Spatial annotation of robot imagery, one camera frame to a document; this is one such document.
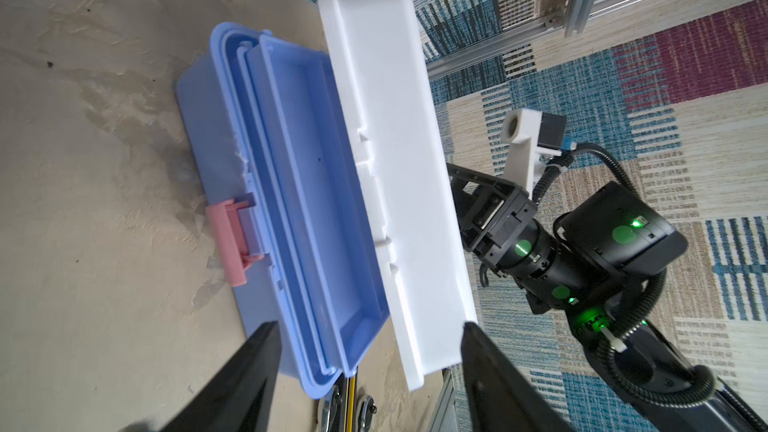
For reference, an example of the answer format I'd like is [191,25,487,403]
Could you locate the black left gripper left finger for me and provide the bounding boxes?
[163,321,282,431]

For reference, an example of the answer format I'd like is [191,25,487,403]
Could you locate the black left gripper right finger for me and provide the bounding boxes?
[461,322,571,432]

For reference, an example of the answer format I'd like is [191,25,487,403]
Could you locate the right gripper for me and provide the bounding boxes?
[447,164,537,267]

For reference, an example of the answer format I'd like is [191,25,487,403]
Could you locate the black handled ratchet wrench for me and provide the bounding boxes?
[316,384,342,432]

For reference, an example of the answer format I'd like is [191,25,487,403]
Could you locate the yellow handled ratchet wrench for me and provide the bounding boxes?
[354,395,377,432]

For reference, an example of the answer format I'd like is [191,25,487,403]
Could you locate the blue white plastic toolbox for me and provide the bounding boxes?
[176,0,476,399]

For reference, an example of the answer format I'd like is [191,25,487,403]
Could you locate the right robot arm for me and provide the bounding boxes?
[448,156,767,431]

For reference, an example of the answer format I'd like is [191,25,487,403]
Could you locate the yellow black utility knife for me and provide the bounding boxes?
[340,375,357,432]

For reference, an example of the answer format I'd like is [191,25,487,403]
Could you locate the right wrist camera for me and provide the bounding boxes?
[500,108,567,193]

